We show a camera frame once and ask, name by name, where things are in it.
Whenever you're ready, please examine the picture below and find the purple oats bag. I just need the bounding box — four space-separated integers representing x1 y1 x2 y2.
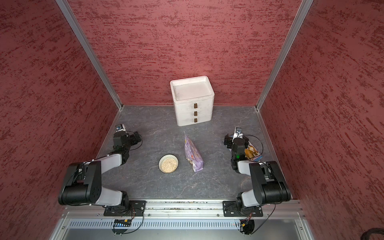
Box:
184 134 204 173

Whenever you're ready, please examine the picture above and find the white patterned breakfast bowl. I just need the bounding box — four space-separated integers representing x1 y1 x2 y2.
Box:
159 155 179 174

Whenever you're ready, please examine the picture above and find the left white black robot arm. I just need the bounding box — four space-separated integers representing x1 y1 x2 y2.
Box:
58 130 142 209

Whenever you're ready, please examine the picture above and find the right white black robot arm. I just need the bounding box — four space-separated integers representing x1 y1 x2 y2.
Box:
224 134 291 209

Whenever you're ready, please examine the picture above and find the dog picture book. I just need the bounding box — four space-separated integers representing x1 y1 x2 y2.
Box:
245 142 264 162

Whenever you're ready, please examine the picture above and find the white three-drawer foam cabinet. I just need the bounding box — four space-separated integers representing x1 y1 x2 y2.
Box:
170 76 215 127

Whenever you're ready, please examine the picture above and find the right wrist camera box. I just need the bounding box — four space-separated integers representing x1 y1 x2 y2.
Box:
233 127 244 139

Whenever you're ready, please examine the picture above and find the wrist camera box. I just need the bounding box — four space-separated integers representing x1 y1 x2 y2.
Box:
116 124 126 132
233 127 244 139

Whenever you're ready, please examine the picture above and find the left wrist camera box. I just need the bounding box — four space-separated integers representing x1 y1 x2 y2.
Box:
116 124 126 132

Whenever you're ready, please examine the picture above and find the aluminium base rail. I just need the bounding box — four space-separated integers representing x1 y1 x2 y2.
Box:
61 199 307 220

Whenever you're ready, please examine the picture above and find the left controller board with cable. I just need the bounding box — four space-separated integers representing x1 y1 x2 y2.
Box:
112 207 146 236

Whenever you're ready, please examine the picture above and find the controller board with cable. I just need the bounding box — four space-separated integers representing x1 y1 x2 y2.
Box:
112 207 146 236
238 204 276 236

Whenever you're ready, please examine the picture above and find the right controller board with cable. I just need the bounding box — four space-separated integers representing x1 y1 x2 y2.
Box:
238 204 276 236

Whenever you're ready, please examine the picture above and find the left corner aluminium post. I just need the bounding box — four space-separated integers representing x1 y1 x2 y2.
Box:
56 0 124 111

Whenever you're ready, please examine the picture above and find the corner aluminium post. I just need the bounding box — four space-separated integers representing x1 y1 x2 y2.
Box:
56 0 124 111
255 0 314 112

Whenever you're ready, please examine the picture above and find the right corner aluminium post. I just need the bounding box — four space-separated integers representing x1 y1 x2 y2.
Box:
255 0 314 112

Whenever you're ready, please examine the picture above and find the black cable bottom right corner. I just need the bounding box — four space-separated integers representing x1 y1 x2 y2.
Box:
359 227 384 240

